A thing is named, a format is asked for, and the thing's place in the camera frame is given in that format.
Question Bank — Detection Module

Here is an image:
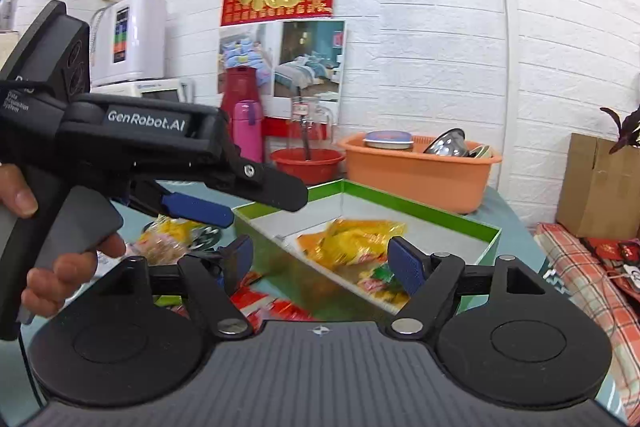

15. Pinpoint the steel bowl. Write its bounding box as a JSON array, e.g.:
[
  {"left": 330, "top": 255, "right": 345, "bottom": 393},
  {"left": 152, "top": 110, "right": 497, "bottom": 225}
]
[{"left": 424, "top": 128, "right": 469, "bottom": 157}]

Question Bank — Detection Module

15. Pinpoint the blue lidded tin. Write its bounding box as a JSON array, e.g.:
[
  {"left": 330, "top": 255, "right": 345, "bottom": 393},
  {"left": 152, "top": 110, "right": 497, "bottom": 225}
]
[{"left": 362, "top": 130, "right": 413, "bottom": 150}]

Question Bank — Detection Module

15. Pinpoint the green cardboard box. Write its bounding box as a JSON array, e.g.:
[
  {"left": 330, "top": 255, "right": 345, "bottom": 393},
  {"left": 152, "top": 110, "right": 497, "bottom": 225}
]
[{"left": 234, "top": 180, "right": 500, "bottom": 320}]

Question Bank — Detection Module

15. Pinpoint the yellow cellophane snack bag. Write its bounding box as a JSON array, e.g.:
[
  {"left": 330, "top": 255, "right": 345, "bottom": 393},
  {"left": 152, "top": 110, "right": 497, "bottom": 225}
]
[{"left": 296, "top": 219, "right": 407, "bottom": 270}]

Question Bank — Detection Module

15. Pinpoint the dark purple plant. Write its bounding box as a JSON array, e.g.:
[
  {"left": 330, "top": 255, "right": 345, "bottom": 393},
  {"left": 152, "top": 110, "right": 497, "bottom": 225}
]
[{"left": 600, "top": 107, "right": 640, "bottom": 155}]

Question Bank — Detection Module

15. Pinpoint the large red checkered snack bag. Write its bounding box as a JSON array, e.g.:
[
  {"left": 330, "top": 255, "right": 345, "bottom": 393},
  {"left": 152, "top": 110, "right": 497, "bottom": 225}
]
[{"left": 231, "top": 270, "right": 314, "bottom": 332}]

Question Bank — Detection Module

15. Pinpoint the yellow snack packet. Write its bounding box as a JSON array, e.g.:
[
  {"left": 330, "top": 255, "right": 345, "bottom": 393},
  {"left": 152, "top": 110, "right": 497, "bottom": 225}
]
[{"left": 137, "top": 216, "right": 206, "bottom": 247}]

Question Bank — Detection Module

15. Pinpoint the bedding poster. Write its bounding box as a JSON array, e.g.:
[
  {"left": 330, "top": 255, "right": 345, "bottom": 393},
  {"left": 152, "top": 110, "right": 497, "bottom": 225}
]
[{"left": 218, "top": 20, "right": 347, "bottom": 102}]

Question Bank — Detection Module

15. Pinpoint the glass pitcher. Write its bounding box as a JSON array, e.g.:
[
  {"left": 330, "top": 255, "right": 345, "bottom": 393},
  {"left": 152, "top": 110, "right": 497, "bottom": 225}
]
[{"left": 288, "top": 94, "right": 334, "bottom": 160}]

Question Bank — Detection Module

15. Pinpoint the pink peanut snack bag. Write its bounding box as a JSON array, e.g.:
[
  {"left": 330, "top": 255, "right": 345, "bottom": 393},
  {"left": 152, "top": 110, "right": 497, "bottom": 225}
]
[{"left": 127, "top": 233, "right": 189, "bottom": 265}]

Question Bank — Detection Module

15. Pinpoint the red plastic basket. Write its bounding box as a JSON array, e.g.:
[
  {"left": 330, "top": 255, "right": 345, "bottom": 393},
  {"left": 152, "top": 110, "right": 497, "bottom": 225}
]
[{"left": 271, "top": 147, "right": 345, "bottom": 185}]

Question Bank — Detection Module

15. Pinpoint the white machine with screen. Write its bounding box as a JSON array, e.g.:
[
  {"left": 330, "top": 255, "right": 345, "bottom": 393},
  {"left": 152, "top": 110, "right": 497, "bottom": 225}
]
[{"left": 91, "top": 78, "right": 194, "bottom": 103}]

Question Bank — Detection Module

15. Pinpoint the red thermos jug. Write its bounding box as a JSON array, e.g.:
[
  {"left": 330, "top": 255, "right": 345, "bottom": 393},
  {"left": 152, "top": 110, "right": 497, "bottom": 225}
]
[{"left": 220, "top": 66, "right": 260, "bottom": 124}]

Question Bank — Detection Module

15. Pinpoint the brown cardboard box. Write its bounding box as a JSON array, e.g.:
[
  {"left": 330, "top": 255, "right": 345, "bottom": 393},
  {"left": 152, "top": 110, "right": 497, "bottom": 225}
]
[{"left": 555, "top": 133, "right": 640, "bottom": 239}]

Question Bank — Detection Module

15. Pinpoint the white water purifier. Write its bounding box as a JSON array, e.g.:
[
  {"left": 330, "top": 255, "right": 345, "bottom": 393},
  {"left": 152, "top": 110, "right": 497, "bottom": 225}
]
[{"left": 89, "top": 0, "right": 167, "bottom": 87}]

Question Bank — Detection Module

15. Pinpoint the orange plastic basin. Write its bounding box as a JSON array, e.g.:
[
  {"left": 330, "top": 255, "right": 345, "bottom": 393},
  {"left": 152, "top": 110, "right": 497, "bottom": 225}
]
[{"left": 338, "top": 133, "right": 502, "bottom": 215}]

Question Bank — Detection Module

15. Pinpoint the person's left hand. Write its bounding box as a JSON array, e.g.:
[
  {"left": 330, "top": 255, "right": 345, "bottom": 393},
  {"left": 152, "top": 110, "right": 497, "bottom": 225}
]
[{"left": 0, "top": 163, "right": 128, "bottom": 319}]

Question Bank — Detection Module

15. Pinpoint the pink thermos bottle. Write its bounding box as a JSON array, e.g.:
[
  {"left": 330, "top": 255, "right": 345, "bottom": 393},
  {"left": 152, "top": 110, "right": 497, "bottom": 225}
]
[{"left": 232, "top": 100, "right": 264, "bottom": 162}]

